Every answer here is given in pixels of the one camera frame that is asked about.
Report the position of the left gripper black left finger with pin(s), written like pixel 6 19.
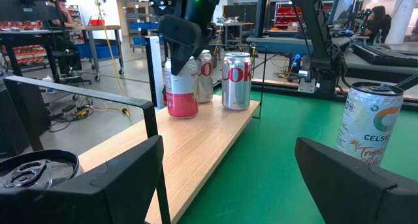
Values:
pixel 81 201

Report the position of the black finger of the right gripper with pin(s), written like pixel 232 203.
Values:
pixel 179 38

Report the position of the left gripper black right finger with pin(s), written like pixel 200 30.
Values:
pixel 359 198

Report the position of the white Celsius can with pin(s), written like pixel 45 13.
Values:
pixel 36 171
pixel 369 126

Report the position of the silver Diet Coke can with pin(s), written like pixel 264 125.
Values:
pixel 206 87
pixel 236 87

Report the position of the red white Spindrift can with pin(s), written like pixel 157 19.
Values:
pixel 183 100

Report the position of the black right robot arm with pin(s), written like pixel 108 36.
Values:
pixel 323 54

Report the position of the metal cart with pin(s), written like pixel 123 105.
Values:
pixel 236 31

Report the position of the wooden top background table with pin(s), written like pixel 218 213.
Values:
pixel 98 27

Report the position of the blue storage bin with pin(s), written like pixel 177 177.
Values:
pixel 98 51

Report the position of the red box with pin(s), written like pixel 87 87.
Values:
pixel 97 22

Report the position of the grey desk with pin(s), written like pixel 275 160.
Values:
pixel 277 44

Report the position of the red storage bin rack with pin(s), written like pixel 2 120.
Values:
pixel 287 16

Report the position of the green table mat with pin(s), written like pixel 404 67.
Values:
pixel 261 168

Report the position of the black office chair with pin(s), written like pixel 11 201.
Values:
pixel 70 62

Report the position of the person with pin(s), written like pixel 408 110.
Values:
pixel 379 25
pixel 60 11

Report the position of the black keyboard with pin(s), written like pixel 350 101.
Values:
pixel 382 55

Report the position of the black workbench with red bins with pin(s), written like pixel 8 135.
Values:
pixel 29 33

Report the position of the black monitor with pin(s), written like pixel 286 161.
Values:
pixel 19 3

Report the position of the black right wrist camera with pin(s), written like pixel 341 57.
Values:
pixel 163 4

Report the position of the white standing post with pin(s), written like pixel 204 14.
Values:
pixel 157 70

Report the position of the wooden shelf with black frame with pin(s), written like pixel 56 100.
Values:
pixel 196 145

